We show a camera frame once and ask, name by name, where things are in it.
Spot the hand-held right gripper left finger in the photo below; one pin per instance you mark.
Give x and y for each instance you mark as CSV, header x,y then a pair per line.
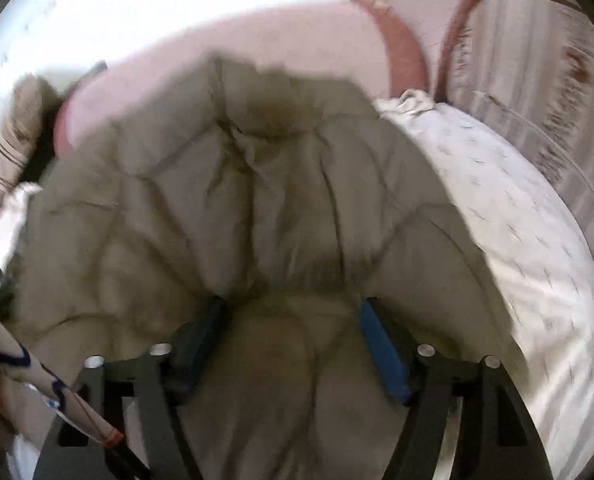
x,y
202,347

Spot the white tube with blue print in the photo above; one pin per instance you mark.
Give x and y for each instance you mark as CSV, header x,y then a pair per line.
x,y
22,360

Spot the brown quilted jacket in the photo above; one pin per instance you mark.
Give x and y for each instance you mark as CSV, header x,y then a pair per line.
x,y
277,200

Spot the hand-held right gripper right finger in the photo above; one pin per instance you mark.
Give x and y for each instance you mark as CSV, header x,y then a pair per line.
x,y
383,357

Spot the black cloth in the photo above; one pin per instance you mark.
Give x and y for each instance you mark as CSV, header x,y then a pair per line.
x,y
37,165

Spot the white bed sheet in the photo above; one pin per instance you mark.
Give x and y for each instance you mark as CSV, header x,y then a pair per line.
x,y
522,260

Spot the pink striped floral pillow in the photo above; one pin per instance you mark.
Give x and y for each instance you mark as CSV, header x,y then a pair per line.
x,y
7,155

